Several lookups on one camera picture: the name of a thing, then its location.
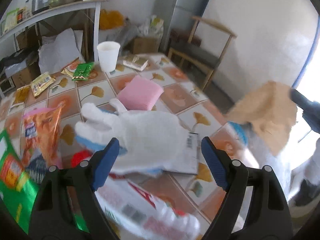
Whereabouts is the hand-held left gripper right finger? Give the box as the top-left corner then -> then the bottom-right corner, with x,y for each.
201,136 -> 293,240

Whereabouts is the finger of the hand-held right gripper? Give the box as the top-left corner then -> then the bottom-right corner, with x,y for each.
289,88 -> 320,112
301,110 -> 320,131

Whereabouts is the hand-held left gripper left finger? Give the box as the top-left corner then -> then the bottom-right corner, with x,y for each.
29,137 -> 120,240

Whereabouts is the grey cable box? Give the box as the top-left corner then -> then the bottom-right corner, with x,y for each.
162,131 -> 200,175

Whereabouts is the beige cloth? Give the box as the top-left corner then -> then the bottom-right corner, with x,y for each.
225,81 -> 298,155

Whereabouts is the blue plastic basket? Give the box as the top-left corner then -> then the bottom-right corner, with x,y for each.
227,121 -> 249,145

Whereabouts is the white fuzzy glove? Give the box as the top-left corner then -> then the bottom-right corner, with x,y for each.
75,98 -> 192,178

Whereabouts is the white bottle red cap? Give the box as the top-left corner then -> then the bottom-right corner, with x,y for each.
71,150 -> 202,240

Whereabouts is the orange pink snack bag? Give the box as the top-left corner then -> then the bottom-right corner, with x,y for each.
22,102 -> 64,180

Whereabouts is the pink sponge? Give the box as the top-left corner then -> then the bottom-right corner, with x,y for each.
117,75 -> 164,111

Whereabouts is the floral tile tablecloth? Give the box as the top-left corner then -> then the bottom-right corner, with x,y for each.
0,52 -> 250,240

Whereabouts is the white board blue edge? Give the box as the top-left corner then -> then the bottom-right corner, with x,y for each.
200,0 -> 320,98

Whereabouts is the small green packet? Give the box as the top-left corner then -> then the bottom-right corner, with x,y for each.
72,62 -> 95,81

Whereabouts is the green snack bag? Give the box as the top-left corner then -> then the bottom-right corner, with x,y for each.
0,129 -> 88,233

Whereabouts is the small orange snack packet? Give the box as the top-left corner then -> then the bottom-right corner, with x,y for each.
61,59 -> 80,77

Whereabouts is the yellow sauce packet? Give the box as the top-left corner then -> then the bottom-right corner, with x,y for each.
30,72 -> 56,97
12,85 -> 32,105

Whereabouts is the small wrapped snack block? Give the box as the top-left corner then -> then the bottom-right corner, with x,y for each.
123,54 -> 148,70

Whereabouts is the white paper cup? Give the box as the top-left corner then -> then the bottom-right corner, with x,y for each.
97,41 -> 121,72

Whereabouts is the wooden chair dark seat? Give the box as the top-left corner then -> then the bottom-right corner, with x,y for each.
167,16 -> 237,92

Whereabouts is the brown cardboard box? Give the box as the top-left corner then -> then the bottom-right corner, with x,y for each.
0,62 -> 40,93

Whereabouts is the flat cardboard box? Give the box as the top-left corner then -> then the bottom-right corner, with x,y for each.
130,36 -> 160,55

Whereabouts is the grey plastic bag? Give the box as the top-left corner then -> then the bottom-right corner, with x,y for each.
110,25 -> 138,48

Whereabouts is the dark wooden stool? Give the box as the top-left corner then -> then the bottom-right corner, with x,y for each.
171,29 -> 200,47

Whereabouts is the black bag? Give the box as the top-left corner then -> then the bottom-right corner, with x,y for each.
0,47 -> 38,68

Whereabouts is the yellow plastic bag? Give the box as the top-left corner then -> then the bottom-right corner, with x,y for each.
99,9 -> 125,30

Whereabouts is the white green plastic bag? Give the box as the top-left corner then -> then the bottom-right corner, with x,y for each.
139,15 -> 164,37

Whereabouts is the grey refrigerator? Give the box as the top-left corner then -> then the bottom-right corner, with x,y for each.
156,0 -> 218,34

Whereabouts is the white side table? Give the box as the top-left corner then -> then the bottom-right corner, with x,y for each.
0,0 -> 105,63

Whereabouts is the green packet on shelf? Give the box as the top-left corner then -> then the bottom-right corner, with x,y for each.
4,8 -> 20,32

